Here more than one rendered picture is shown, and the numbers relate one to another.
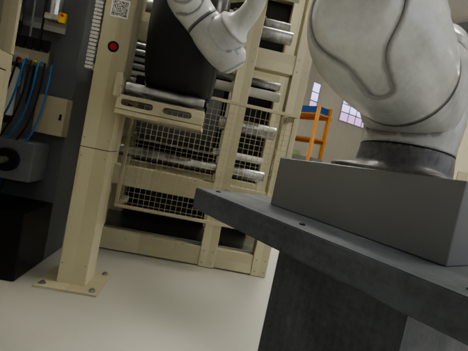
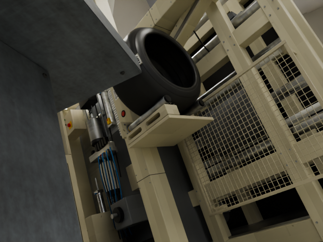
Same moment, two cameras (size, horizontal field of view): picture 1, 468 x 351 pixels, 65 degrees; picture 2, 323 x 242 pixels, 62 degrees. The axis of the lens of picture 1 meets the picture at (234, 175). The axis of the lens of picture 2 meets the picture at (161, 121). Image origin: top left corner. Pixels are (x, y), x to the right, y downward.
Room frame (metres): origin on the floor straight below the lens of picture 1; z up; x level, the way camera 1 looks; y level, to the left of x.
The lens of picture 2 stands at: (0.68, -0.68, 0.32)
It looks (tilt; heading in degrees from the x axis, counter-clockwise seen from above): 21 degrees up; 47
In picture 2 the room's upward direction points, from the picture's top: 20 degrees counter-clockwise
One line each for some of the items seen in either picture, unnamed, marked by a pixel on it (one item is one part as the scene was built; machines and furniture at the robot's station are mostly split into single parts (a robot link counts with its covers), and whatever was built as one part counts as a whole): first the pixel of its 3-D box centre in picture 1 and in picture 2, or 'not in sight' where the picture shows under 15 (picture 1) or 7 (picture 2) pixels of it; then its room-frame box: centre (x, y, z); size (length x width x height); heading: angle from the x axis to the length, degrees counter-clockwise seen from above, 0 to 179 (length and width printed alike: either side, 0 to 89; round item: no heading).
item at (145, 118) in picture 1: (164, 121); (171, 132); (1.69, 0.37, 0.80); 0.37 x 0.36 x 0.02; 5
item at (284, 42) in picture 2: (206, 160); (243, 137); (2.04, 0.17, 0.65); 0.90 x 0.02 x 0.70; 95
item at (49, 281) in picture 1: (75, 278); not in sight; (1.65, 0.62, 0.01); 0.27 x 0.27 x 0.02; 5
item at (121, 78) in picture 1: (129, 90); (147, 130); (1.68, 0.54, 0.90); 0.40 x 0.03 x 0.10; 5
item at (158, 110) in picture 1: (161, 110); (151, 126); (1.55, 0.35, 0.83); 0.36 x 0.09 x 0.06; 95
